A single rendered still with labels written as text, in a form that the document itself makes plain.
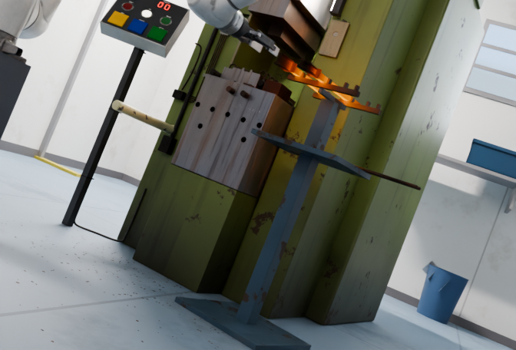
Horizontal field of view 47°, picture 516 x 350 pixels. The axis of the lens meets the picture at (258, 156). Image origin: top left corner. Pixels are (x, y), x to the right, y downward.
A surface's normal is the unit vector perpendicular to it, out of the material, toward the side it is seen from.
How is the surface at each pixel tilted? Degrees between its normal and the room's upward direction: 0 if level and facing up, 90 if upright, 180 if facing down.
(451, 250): 90
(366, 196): 90
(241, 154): 90
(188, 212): 90
